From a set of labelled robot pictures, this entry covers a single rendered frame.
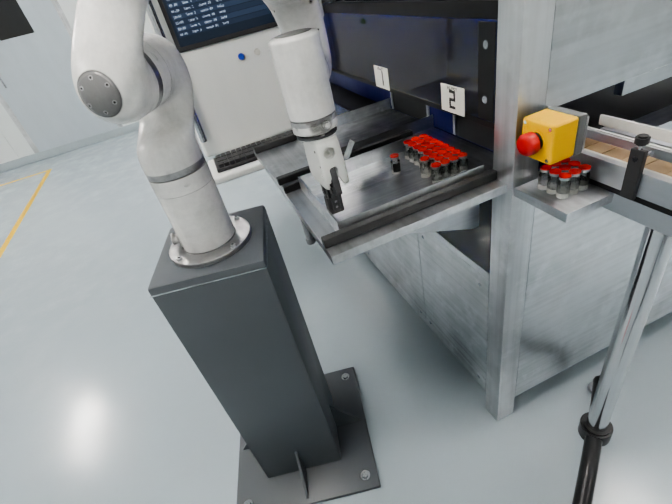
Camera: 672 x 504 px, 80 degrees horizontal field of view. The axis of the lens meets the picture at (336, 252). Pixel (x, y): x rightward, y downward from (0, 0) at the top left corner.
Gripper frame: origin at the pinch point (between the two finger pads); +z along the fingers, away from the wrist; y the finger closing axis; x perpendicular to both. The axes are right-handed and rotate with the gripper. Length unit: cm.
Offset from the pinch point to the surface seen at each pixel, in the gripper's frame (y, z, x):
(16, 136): 544, 53, 229
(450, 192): -7.9, 3.2, -22.3
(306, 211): 8.7, 4.3, 4.4
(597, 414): -32, 71, -48
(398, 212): -7.9, 2.8, -10.2
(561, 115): -18.9, -10.3, -37.6
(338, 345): 47, 92, 0
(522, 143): -17.9, -7.4, -30.5
